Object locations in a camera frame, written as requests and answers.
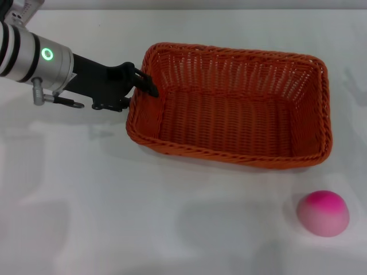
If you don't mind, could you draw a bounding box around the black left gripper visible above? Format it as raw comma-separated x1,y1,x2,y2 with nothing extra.
67,53,160,113

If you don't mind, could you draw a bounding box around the orange woven rectangular basket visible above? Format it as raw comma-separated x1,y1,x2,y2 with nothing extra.
125,42,334,167

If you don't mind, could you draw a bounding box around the pink toy peach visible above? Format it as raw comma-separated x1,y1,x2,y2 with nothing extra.
296,190,350,238

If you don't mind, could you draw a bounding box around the black cable with silver plug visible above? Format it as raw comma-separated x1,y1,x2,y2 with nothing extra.
31,77,85,109

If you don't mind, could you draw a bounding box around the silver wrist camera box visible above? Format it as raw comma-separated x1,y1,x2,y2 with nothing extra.
0,0,38,29

